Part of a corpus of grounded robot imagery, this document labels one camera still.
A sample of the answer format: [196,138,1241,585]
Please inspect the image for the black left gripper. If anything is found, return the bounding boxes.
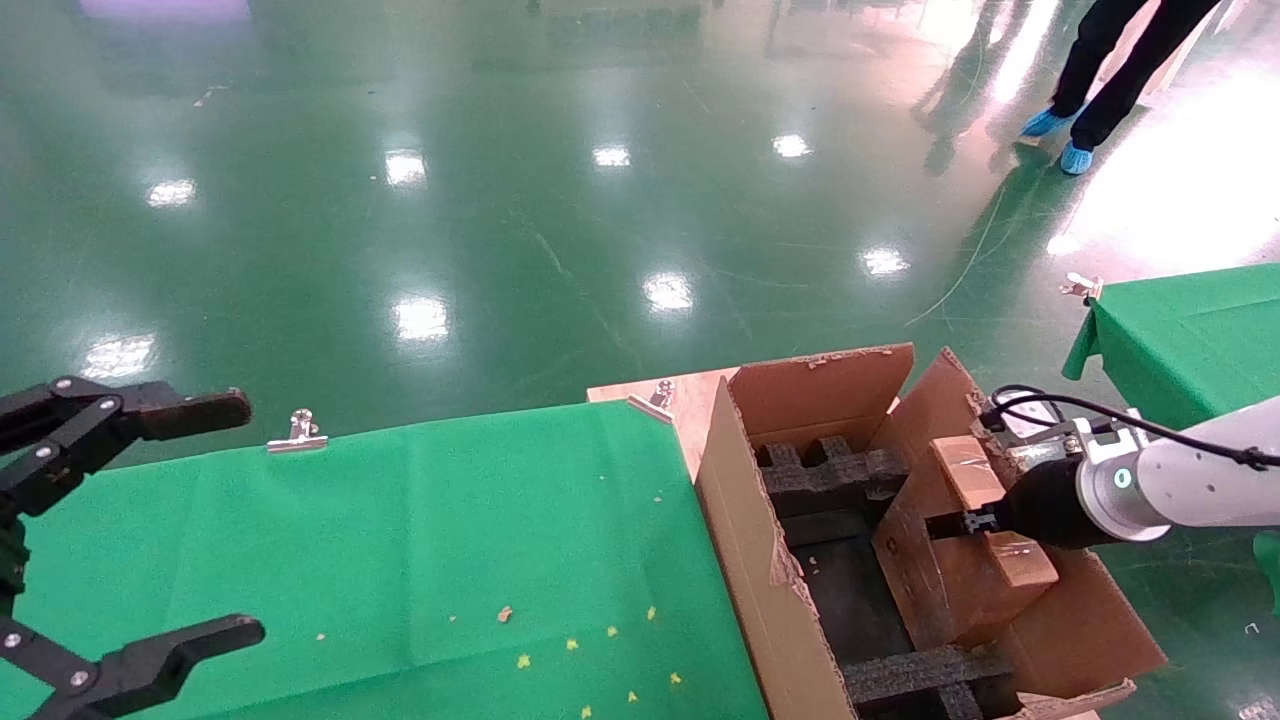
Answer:
[0,377,267,720]

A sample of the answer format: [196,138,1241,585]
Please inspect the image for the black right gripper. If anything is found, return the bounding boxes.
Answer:
[925,457,1101,551]

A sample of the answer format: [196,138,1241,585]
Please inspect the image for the small taped cardboard box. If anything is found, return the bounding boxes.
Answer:
[873,437,1061,651]

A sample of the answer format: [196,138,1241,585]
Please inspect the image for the large open cardboard carton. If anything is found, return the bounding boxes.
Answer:
[695,343,1168,720]

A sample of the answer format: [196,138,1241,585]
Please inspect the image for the black foam insert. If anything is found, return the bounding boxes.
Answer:
[842,645,1014,720]
[755,436,909,519]

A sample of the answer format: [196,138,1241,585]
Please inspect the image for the large green table cloth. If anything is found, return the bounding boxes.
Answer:
[0,400,771,720]

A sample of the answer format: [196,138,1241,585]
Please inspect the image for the small green table cloth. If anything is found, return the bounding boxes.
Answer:
[1062,262,1280,616]

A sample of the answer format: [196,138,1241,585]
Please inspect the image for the person in black trousers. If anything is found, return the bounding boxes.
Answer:
[1020,0,1223,177]

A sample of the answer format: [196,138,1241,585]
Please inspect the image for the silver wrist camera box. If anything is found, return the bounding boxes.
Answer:
[1000,405,1081,463]

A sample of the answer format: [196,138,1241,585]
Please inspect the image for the silver camera mount bracket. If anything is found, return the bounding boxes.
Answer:
[1062,418,1146,463]

